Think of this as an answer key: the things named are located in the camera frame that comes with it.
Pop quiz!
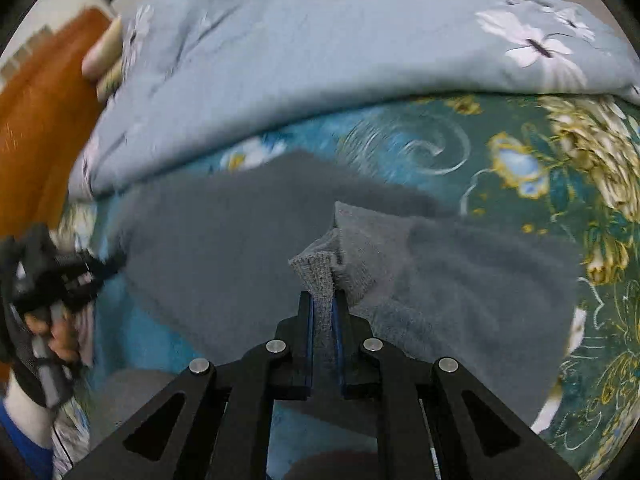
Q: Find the lower rolled yellow pillow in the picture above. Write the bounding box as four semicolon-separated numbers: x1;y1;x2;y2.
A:
96;60;122;103

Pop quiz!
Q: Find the upper rolled yellow pillow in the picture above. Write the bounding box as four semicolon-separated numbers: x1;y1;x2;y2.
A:
81;16;122;81

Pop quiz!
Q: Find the light blue floral quilt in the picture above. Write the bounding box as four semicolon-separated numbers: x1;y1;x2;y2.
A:
68;0;639;200

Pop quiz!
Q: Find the left hand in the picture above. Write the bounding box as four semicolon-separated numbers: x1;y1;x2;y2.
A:
25;304;80;363

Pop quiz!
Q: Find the rolled yellow pillow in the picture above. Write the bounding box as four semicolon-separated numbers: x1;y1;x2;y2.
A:
81;16;122;81
96;60;122;103

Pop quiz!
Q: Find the teal floral bed sheet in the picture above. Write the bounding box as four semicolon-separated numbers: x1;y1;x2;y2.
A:
190;94;639;479

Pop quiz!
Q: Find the grey knit sweater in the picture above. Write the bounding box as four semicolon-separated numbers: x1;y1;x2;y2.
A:
107;152;580;435

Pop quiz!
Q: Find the orange wooden headboard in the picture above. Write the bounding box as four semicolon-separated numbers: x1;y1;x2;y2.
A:
0;8;110;237

